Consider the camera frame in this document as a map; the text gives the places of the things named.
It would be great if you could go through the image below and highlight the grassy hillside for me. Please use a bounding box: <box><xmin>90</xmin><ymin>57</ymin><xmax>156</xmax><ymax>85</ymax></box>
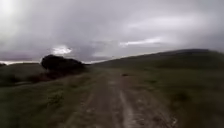
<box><xmin>87</xmin><ymin>48</ymin><xmax>224</xmax><ymax>128</ymax></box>

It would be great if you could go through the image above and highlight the dark clump of bushes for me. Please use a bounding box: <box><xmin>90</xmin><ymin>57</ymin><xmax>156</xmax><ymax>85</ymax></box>
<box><xmin>26</xmin><ymin>54</ymin><xmax>88</xmax><ymax>83</ymax></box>

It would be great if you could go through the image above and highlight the brown dirt track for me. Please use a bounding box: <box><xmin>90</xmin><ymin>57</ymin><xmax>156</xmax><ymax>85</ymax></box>
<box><xmin>61</xmin><ymin>68</ymin><xmax>181</xmax><ymax>128</ymax></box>

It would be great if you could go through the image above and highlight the grass field beside track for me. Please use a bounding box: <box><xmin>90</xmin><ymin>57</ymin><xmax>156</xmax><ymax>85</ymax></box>
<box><xmin>0</xmin><ymin>62</ymin><xmax>101</xmax><ymax>128</ymax></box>

